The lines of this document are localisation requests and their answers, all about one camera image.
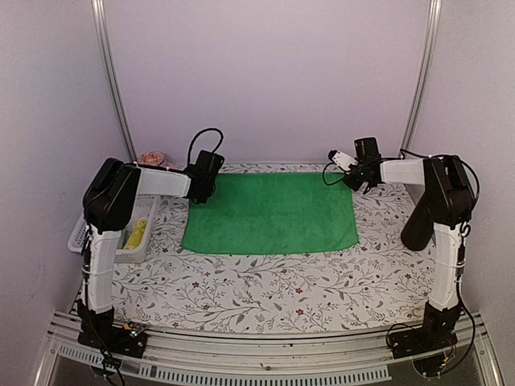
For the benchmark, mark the dark brown cylinder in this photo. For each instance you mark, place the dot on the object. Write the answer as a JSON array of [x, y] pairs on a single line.
[[418, 229]]

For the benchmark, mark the green microfiber towel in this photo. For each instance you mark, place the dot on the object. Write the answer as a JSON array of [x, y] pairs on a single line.
[[272, 214]]

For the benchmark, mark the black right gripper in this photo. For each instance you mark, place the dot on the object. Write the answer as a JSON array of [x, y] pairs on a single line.
[[353, 183]]

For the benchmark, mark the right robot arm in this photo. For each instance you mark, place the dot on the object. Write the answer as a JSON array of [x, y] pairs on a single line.
[[442, 214]]

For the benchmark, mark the yellow-green crocodile towel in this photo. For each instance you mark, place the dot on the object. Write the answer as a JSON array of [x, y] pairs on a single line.
[[136, 236]]

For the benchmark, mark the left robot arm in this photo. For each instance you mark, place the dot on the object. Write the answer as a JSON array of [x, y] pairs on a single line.
[[108, 206]]

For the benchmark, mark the aluminium front rail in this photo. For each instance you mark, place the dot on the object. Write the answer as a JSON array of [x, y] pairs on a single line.
[[183, 357]]

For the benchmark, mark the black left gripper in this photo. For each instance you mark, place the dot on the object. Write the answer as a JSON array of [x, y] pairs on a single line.
[[189, 168]]

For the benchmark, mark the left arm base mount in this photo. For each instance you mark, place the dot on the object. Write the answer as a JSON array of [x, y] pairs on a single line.
[[98, 331]]

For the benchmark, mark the white plastic basket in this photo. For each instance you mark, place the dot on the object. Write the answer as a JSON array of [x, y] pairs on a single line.
[[145, 206]]

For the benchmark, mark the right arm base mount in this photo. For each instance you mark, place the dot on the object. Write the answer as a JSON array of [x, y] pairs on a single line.
[[405, 341]]

